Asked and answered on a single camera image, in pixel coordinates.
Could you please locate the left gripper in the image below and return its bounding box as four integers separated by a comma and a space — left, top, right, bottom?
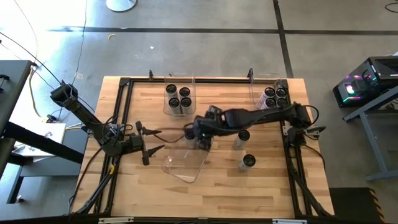
125, 121, 165, 166

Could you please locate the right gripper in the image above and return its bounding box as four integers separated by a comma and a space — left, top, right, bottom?
191, 105, 225, 152

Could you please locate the Celsius Arctic Vibe can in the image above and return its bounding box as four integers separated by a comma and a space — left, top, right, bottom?
238, 154, 257, 171
183, 129, 197, 149
233, 129, 251, 150

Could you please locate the clear plastic bin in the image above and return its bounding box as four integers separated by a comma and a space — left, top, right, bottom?
161, 136, 212, 184
163, 73, 197, 116
250, 73, 289, 110

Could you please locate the white paper sheet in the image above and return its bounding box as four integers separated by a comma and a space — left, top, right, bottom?
14, 123, 67, 158

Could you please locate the black floor tape strip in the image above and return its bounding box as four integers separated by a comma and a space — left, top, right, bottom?
272, 0, 294, 78
45, 26, 398, 35

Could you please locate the white round stand base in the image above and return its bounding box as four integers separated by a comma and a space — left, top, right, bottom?
105, 0, 138, 13

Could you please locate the dark grey desk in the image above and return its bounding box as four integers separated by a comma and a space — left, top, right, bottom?
0, 60, 34, 134

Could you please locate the black hazard striped mat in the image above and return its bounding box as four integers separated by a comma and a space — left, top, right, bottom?
328, 186, 387, 223

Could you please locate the grey metal stand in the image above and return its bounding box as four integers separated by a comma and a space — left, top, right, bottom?
341, 85, 398, 182

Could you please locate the black RGB computer tower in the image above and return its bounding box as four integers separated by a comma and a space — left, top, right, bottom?
331, 55, 398, 108

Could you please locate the black aluminium table frame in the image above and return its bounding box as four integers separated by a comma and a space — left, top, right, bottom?
68, 76, 335, 218

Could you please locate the silver table bracket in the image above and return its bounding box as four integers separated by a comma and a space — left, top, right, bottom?
272, 218, 308, 224
98, 217, 135, 224

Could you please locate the black floor cable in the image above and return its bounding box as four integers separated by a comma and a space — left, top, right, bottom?
68, 0, 88, 91
0, 30, 96, 113

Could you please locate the black desk leg frame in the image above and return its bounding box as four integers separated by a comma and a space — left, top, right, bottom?
0, 121, 85, 206

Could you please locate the yellow floor cable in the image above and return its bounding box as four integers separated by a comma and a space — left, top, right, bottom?
11, 0, 44, 119

